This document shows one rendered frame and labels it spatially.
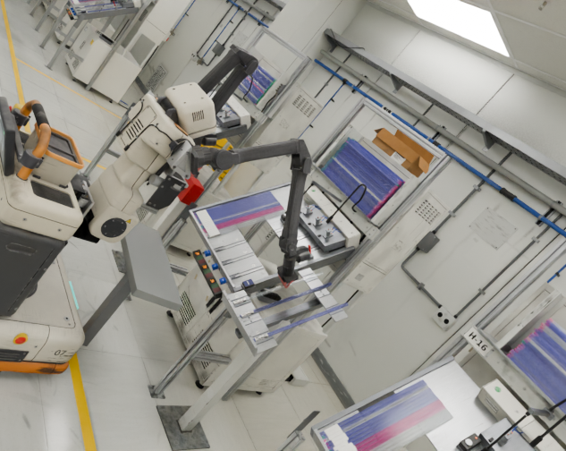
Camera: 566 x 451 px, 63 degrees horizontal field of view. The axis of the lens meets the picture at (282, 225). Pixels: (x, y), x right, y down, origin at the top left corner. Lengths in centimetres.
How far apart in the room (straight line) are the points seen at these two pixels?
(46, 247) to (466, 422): 171
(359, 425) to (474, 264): 218
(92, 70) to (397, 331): 483
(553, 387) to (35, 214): 194
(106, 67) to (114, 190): 469
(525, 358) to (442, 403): 37
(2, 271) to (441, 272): 307
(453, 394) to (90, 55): 564
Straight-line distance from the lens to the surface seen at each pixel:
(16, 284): 192
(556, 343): 208
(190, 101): 188
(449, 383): 215
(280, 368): 307
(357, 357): 409
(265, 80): 362
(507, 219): 389
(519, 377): 212
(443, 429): 204
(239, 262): 243
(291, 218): 203
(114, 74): 664
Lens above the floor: 159
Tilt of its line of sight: 12 degrees down
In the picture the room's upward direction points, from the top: 41 degrees clockwise
